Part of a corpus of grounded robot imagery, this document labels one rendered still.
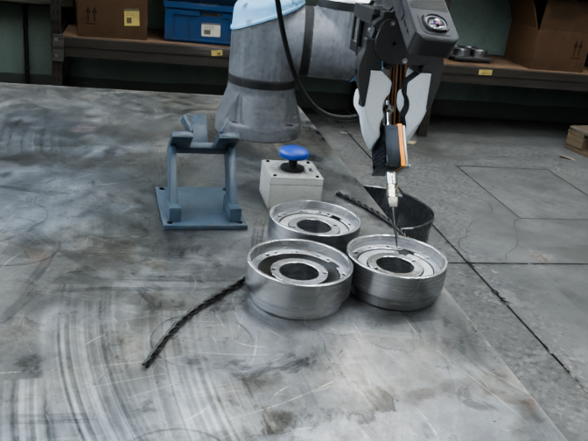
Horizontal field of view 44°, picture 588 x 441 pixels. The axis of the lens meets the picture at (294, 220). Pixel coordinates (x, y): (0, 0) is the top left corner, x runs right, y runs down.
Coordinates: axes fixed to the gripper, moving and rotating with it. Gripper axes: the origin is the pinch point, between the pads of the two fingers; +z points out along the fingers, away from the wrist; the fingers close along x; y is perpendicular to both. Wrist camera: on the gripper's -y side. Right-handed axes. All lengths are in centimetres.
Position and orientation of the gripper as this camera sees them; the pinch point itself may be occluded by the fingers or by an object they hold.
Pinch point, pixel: (388, 140)
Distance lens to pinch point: 82.1
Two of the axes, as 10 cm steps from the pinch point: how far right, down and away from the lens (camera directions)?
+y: -2.5, -3.9, 8.9
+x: -9.6, 0.0, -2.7
